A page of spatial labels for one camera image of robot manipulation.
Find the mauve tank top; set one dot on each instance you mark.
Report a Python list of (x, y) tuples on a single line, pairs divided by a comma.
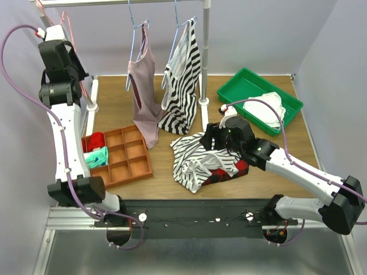
[(146, 112)]

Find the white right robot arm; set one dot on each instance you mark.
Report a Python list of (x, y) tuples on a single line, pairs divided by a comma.
[(337, 203)]

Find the silver clothes rack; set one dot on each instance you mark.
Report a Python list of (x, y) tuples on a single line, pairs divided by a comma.
[(203, 101)]

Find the bold black white striped top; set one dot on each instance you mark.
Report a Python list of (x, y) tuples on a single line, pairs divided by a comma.
[(181, 78)]

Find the white cloth in tray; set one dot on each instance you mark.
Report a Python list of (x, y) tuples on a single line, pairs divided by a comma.
[(261, 109)]

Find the red sock roll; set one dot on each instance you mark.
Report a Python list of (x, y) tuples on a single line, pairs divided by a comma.
[(96, 140)]

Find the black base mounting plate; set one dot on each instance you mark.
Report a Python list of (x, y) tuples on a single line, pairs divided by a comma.
[(205, 218)]

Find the teal cloth bundle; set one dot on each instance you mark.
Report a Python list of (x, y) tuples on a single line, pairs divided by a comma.
[(97, 158)]

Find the green plastic tray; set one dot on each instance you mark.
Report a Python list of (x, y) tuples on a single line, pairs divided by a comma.
[(246, 84)]

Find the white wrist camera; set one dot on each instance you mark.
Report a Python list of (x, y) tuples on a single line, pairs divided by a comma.
[(227, 112), (55, 32)]

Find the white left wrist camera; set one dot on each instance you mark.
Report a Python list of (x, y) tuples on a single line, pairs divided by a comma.
[(55, 32)]

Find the orange compartment organizer box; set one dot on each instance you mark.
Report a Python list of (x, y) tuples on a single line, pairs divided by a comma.
[(128, 158)]

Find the red black plaid shirt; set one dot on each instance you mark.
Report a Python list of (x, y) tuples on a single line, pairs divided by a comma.
[(220, 175)]

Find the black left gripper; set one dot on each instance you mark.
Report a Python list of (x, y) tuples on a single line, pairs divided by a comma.
[(79, 70)]

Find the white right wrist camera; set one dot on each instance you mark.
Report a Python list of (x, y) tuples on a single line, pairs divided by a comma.
[(227, 112)]

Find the blue hanger with striped top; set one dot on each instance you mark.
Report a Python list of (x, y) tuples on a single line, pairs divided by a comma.
[(175, 37)]

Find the thin striped tank top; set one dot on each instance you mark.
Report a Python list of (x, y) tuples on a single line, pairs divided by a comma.
[(193, 164)]

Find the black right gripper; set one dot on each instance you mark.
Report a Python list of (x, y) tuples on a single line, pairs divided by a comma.
[(212, 129)]

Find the blue hanger with mauve top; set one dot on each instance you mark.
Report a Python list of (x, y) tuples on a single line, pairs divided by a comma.
[(134, 28)]

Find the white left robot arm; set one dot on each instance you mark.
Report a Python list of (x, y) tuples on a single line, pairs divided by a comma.
[(60, 93)]

